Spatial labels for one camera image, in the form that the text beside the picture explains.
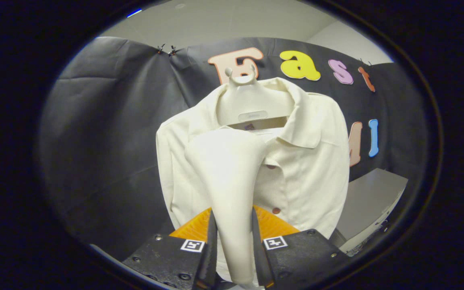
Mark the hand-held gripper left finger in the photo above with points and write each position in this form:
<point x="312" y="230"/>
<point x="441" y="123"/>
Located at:
<point x="210" y="257"/>

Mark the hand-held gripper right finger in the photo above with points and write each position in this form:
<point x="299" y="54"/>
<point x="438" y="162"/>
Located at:
<point x="258" y="257"/>

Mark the white garment steamer head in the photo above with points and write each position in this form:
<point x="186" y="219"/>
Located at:
<point x="232" y="181"/>

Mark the cream button-up shirt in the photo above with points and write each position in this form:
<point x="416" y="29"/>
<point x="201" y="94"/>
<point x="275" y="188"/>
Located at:
<point x="312" y="169"/>

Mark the grey cabinet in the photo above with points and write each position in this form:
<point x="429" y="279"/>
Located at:
<point x="369" y="201"/>

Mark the cream plastic hanger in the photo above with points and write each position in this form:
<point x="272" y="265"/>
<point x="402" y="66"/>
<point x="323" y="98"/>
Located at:
<point x="252" y="102"/>

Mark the black backdrop cloth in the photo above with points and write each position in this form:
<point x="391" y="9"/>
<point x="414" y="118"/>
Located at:
<point x="107" y="121"/>

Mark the ceiling light panel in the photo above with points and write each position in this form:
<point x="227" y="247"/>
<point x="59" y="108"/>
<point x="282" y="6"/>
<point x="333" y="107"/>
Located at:
<point x="134" y="13"/>

